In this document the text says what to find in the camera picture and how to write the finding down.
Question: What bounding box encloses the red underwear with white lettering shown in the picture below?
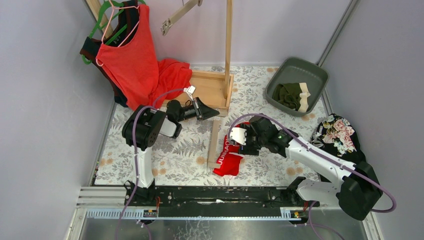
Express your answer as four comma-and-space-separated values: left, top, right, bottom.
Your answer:
212, 135, 244, 177

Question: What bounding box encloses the olive green underwear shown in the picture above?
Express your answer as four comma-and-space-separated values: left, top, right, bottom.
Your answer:
272, 82, 311, 113

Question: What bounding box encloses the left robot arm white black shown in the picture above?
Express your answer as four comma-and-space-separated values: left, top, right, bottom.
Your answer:
121, 97, 220, 189

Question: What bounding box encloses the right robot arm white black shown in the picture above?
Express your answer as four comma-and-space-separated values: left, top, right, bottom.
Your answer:
240, 114, 383, 221

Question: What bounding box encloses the green plastic hanger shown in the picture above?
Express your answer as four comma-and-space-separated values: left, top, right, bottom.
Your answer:
81, 0, 146, 65

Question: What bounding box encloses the wooden clothes rack stand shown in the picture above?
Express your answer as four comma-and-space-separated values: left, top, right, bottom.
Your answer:
162, 0, 235, 117

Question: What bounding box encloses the red tank top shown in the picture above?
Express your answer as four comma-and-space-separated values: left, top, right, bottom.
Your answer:
96, 4, 192, 111

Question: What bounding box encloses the floral table cloth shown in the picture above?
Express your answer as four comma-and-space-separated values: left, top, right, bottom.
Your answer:
94, 66, 327, 187

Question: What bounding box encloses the black floral garment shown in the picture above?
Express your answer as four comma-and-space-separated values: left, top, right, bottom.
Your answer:
310, 113, 366, 164

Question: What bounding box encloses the dark striped garment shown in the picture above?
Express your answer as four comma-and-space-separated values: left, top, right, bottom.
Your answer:
79, 1, 139, 108

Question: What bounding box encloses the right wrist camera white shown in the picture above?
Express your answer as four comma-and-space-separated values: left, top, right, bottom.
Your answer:
229, 127, 247, 146

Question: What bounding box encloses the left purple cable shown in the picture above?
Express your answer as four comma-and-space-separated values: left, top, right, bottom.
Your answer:
114, 87, 190, 240

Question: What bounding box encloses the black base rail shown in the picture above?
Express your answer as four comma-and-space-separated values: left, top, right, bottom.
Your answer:
124, 185, 312, 218

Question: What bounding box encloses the pink wire hanger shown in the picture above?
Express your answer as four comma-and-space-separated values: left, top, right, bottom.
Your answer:
98, 0, 140, 46

